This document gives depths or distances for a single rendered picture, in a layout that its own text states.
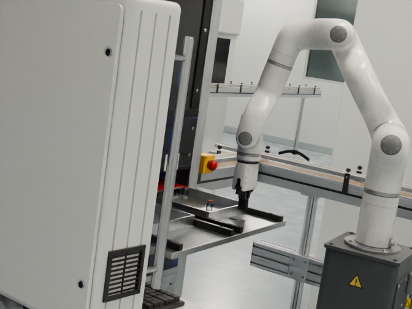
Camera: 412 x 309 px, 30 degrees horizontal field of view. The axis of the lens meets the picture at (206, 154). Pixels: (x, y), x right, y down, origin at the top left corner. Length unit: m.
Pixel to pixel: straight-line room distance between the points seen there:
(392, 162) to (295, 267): 1.20
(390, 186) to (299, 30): 0.59
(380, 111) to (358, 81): 0.13
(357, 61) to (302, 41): 0.19
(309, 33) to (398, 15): 1.47
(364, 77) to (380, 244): 0.56
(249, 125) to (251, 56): 9.29
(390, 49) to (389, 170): 1.51
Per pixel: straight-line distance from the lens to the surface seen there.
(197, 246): 2.26
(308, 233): 3.57
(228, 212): 2.66
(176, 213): 2.51
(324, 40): 2.52
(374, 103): 2.58
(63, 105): 1.71
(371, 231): 2.62
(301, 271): 3.60
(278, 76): 2.59
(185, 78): 1.76
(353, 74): 2.57
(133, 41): 1.60
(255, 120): 2.54
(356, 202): 3.41
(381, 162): 2.54
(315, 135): 11.32
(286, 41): 2.59
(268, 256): 3.66
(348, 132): 4.06
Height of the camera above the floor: 1.50
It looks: 9 degrees down
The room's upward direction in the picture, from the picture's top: 8 degrees clockwise
